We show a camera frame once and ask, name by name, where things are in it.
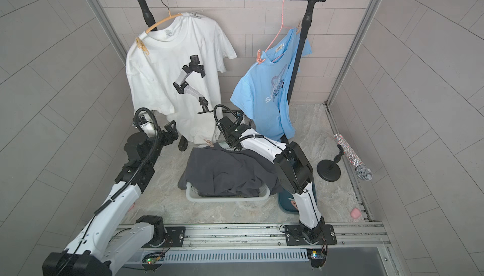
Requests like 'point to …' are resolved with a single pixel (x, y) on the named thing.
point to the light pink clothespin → (209, 143)
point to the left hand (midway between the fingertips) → (171, 121)
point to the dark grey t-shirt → (215, 170)
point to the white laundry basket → (193, 195)
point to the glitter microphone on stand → (329, 171)
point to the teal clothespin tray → (285, 204)
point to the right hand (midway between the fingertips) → (242, 134)
